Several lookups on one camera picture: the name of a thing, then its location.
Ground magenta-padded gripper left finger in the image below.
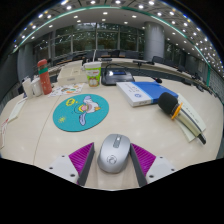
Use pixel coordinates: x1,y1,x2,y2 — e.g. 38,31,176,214
47,142,96,187

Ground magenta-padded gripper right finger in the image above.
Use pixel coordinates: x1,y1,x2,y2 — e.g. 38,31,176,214
129,143,177,188

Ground silver grey computer mouse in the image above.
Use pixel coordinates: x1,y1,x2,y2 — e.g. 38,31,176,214
97,133,131,174

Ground round teal cartoon mouse pad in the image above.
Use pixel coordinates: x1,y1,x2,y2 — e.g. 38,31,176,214
52,93,110,133

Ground blue and white book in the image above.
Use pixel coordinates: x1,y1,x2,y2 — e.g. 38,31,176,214
115,80,179,108

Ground colourful sticker sheet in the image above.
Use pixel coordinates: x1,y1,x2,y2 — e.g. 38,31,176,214
47,83,86,98

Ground white cup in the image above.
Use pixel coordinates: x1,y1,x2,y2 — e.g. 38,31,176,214
21,77,34,99
30,78,44,98

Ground red drink bottle green band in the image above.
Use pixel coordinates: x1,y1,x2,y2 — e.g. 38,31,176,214
36,58,53,96

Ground white cardboard box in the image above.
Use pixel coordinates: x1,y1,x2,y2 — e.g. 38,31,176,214
56,60,89,85

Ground paper cup with straw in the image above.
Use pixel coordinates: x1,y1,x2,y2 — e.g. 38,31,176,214
83,49,103,88

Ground black gooseneck conference microphone unit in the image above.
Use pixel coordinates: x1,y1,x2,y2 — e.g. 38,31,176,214
100,63,163,87

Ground black desk microphone units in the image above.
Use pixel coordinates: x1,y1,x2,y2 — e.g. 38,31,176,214
99,58,148,65

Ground ceiling lights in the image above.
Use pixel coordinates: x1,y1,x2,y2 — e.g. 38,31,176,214
13,0,223,68

